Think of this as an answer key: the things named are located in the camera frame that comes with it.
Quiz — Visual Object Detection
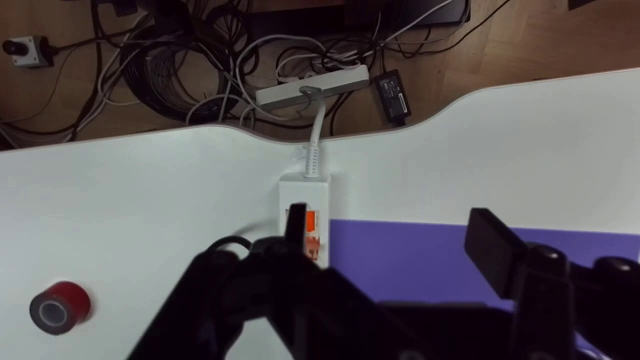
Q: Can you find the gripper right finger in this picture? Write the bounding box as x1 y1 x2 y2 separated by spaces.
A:
464 207 640 360

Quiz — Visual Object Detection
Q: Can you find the red tape roll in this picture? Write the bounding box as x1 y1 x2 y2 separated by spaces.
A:
29 280 92 336

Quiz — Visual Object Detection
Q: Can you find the dark box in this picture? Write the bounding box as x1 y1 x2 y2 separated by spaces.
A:
247 0 472 32

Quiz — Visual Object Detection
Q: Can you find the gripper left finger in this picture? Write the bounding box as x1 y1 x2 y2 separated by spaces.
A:
127 202 421 360

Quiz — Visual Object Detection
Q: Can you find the white power strip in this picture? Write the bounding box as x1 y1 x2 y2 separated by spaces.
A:
255 65 371 112

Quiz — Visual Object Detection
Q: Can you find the white power adapter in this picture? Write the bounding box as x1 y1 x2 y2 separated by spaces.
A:
278 172 331 271

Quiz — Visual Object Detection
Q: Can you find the black power brick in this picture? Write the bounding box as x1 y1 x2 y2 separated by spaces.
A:
373 69 412 126

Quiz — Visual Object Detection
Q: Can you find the white adapter cable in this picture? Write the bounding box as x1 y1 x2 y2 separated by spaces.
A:
299 86 327 179

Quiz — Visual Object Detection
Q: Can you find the coil of grey cable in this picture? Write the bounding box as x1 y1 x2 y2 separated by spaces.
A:
119 27 242 124

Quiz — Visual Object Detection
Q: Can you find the purple mat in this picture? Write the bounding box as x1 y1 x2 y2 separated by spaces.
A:
327 219 640 360

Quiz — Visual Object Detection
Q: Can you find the orange rocker switch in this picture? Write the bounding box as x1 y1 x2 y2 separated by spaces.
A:
304 210 321 262

